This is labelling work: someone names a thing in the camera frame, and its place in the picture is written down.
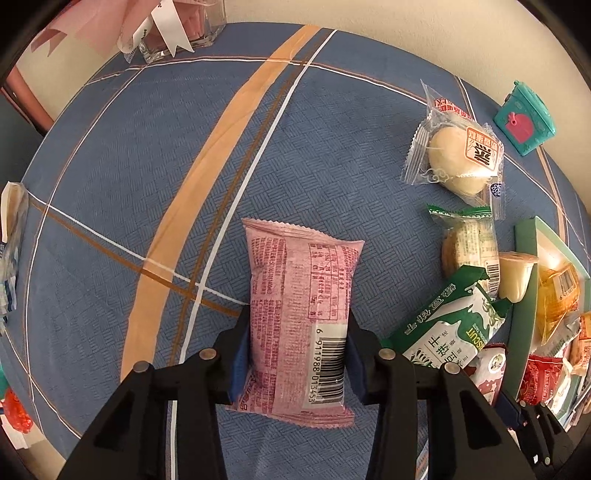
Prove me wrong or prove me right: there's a blue plaid cloth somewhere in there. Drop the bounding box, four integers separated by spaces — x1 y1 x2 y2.
0 21 591 480

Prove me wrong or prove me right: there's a clear pastry packet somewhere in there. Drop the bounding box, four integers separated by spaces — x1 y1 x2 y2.
401 79 506 217

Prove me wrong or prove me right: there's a white ribbon tag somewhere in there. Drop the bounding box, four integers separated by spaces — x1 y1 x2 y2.
117 25 153 63
150 0 195 57

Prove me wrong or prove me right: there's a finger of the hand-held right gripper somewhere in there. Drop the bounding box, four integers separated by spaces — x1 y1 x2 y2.
498 391 573 480

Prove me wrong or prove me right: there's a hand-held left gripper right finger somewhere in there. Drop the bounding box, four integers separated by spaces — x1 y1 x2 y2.
346 308 539 480

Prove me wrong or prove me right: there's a pink snack packet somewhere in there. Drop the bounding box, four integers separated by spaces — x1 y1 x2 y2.
229 218 365 428

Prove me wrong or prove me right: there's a green-edged cookie packet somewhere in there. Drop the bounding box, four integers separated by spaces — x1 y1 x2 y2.
427 204 502 296

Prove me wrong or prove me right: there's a clear yellow snack packet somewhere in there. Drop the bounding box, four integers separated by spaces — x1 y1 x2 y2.
536 263 581 344

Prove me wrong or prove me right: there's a clear blue-print packet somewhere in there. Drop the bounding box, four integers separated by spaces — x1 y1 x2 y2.
0 181 29 324

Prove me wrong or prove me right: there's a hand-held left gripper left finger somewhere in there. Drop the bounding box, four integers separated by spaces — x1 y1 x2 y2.
58 316 254 480

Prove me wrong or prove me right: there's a red white snack packet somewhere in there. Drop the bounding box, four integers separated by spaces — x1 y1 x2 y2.
466 344 509 407

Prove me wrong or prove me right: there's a green white biscuit packet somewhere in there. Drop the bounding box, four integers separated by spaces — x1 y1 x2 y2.
381 265 512 370

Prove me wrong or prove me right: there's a glass jar with pink filling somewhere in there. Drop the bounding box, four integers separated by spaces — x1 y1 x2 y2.
139 0 228 64

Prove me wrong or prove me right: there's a pink ribbon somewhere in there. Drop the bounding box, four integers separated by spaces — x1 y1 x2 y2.
32 0 139 58

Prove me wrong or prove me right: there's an orange snack packet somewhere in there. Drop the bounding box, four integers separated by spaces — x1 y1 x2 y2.
573 311 591 370

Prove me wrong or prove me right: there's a teal toy box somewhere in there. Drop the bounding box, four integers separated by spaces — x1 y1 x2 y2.
493 80 557 157

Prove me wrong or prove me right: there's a red mesh packet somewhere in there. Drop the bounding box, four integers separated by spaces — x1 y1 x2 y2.
0 388 34 435

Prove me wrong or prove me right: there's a white tray box green rim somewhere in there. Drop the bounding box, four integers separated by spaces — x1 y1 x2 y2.
513 217 591 430

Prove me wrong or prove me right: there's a pale jelly cup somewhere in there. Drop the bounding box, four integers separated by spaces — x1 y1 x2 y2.
498 251 540 304

